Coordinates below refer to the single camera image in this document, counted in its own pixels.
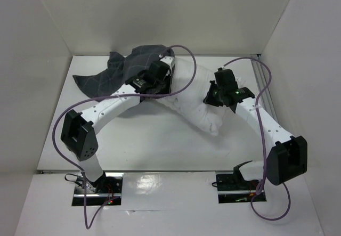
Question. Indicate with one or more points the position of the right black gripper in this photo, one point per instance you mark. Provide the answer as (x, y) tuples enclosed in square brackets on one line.
[(211, 97)]

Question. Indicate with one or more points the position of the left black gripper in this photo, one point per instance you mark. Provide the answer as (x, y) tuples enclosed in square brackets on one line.
[(168, 78)]

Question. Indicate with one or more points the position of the dark grey checked pillowcase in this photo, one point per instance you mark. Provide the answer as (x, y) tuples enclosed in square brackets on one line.
[(120, 69)]

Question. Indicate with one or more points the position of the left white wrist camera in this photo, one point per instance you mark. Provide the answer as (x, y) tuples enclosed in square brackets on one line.
[(169, 60)]

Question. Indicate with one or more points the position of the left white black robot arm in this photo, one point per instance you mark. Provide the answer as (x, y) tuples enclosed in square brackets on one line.
[(80, 128)]

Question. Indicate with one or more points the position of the white pillow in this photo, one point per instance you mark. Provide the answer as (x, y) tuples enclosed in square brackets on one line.
[(189, 103)]

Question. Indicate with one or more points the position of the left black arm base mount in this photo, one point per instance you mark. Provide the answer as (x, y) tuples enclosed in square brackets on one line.
[(107, 190)]

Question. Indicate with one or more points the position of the aluminium rail at table edge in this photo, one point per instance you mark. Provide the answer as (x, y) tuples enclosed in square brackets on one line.
[(262, 77)]

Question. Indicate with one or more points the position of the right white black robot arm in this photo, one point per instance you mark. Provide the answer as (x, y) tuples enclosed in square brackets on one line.
[(286, 155)]

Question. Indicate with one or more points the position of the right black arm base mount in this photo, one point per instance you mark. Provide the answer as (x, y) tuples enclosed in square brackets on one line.
[(232, 188)]

